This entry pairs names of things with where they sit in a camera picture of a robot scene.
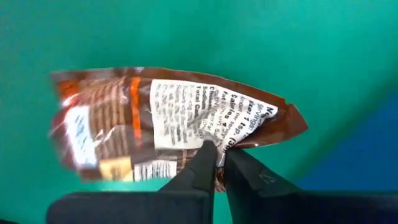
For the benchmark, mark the dark blue tray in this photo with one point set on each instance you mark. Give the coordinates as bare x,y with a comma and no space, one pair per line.
367,155

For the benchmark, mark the brown spice packet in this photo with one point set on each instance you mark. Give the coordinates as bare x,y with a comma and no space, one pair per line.
124,118

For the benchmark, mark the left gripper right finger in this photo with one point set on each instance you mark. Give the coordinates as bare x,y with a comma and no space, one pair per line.
264,199

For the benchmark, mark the green table mat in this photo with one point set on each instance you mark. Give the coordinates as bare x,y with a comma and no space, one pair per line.
217,37

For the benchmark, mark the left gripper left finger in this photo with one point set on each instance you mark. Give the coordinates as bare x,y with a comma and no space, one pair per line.
186,199

